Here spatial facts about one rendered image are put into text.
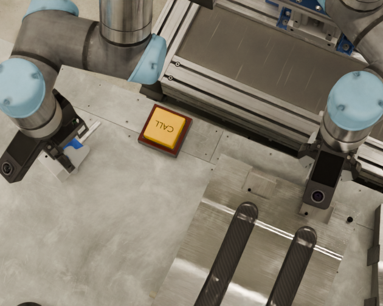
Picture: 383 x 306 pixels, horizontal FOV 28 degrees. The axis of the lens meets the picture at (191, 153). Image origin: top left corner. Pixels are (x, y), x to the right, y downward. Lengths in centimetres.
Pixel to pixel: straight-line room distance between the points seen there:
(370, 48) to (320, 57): 103
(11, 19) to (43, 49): 140
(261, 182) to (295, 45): 87
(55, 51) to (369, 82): 45
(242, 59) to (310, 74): 19
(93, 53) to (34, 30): 9
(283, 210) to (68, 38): 48
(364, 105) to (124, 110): 57
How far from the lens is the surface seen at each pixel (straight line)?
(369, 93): 107
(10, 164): 130
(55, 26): 114
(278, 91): 211
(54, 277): 143
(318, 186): 125
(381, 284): 135
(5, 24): 252
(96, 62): 112
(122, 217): 142
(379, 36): 113
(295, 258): 132
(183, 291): 129
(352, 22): 114
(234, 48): 216
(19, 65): 111
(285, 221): 132
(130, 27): 106
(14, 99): 109
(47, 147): 129
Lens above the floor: 218
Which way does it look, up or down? 74 degrees down
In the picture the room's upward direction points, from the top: 9 degrees counter-clockwise
